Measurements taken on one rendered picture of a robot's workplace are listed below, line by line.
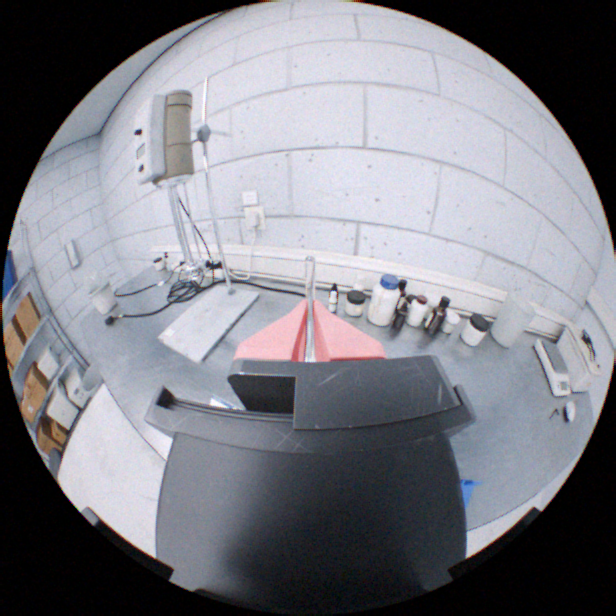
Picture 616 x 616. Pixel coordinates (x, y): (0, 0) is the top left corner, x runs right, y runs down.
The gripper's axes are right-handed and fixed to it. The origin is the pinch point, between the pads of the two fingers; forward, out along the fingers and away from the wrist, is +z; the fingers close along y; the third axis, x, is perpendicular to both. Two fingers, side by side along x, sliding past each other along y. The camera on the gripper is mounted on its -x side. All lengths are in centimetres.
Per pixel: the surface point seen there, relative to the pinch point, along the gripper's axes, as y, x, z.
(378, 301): -17.1, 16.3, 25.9
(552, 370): -82, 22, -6
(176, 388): 29.6, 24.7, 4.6
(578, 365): -106, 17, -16
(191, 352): 29.3, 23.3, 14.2
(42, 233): 238, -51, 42
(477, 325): -45, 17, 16
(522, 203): -67, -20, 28
